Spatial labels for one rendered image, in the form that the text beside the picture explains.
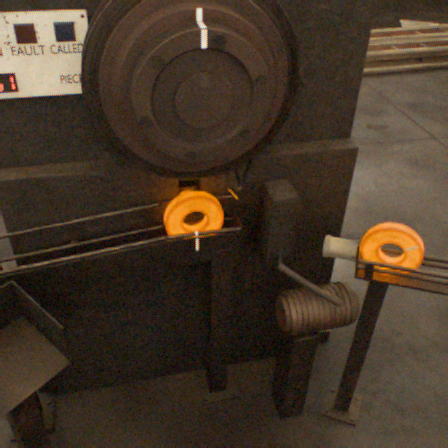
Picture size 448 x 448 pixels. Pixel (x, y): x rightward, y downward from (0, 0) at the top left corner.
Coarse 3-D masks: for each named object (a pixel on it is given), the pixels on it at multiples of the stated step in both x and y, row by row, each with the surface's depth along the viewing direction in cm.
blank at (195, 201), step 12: (192, 192) 124; (204, 192) 125; (180, 204) 123; (192, 204) 123; (204, 204) 124; (216, 204) 125; (168, 216) 124; (180, 216) 125; (204, 216) 130; (216, 216) 128; (168, 228) 126; (180, 228) 127; (192, 228) 130; (204, 228) 129; (216, 228) 130
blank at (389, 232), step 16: (384, 224) 122; (400, 224) 121; (368, 240) 124; (384, 240) 122; (400, 240) 121; (416, 240) 119; (368, 256) 127; (384, 256) 128; (400, 256) 126; (416, 256) 121
